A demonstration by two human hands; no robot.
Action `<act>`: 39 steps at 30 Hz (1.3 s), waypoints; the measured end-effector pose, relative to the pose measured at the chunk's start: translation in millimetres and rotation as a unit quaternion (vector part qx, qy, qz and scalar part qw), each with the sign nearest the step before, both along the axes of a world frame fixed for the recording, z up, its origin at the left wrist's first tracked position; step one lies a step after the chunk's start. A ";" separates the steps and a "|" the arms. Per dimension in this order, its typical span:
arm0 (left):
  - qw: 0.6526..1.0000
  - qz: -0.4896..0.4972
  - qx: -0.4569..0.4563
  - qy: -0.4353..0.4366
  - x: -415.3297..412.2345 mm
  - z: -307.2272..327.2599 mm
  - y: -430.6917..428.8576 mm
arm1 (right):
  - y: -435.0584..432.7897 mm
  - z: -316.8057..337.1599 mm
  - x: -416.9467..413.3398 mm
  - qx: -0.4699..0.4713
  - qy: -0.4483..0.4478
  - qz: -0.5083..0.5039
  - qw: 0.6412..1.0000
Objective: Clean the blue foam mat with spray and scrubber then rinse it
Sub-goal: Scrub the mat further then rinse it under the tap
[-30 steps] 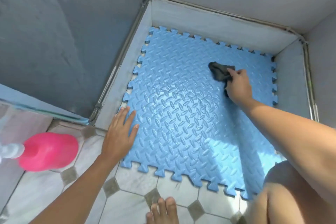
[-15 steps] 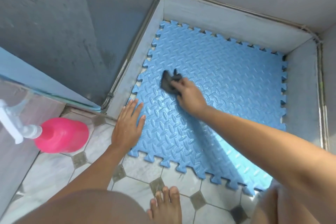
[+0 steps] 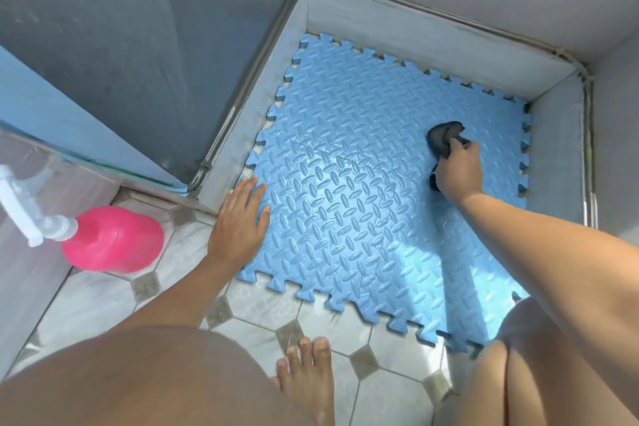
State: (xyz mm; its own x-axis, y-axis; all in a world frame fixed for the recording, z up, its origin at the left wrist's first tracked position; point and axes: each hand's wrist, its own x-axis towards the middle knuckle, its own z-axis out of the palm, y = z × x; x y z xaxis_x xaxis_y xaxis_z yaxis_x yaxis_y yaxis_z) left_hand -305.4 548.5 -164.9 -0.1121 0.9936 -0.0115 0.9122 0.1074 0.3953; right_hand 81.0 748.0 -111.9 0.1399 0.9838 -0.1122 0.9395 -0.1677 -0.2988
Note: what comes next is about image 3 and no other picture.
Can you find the person's right forearm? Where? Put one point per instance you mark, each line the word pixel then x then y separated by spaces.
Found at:
pixel 559 261

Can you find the person's left forearm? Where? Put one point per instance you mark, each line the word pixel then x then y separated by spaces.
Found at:
pixel 172 291

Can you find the person's left middle finger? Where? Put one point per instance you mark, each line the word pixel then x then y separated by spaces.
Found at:
pixel 244 191

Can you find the black cleaning cloth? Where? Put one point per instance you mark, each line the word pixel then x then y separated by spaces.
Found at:
pixel 442 135

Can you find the blue foam puzzle mat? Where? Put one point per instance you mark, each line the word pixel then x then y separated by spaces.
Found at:
pixel 349 201

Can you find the pink spray bottle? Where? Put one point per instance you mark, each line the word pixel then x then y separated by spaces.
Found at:
pixel 112 238

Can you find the person's left leg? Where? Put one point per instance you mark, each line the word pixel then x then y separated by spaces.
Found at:
pixel 135 380

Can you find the person's right leg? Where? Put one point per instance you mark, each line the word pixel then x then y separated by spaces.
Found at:
pixel 539 370

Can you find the person's leg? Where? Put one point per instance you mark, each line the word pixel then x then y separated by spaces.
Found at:
pixel 135 380
pixel 539 370

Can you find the person's left foot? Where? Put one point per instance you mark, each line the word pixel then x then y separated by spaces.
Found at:
pixel 307 380

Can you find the person's left little finger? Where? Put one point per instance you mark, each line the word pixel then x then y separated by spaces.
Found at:
pixel 220 213

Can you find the person's left hand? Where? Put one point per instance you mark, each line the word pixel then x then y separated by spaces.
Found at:
pixel 234 236

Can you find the person's right fingers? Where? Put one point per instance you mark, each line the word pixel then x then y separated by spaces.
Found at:
pixel 464 145

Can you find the person's right hand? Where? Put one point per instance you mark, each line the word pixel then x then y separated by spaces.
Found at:
pixel 462 173

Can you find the translucent glass door panel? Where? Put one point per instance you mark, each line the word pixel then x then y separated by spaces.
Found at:
pixel 35 211

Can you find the light blue panel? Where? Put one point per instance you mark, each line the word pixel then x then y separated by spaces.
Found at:
pixel 65 126

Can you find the person's left thumb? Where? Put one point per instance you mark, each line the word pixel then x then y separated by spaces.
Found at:
pixel 264 220

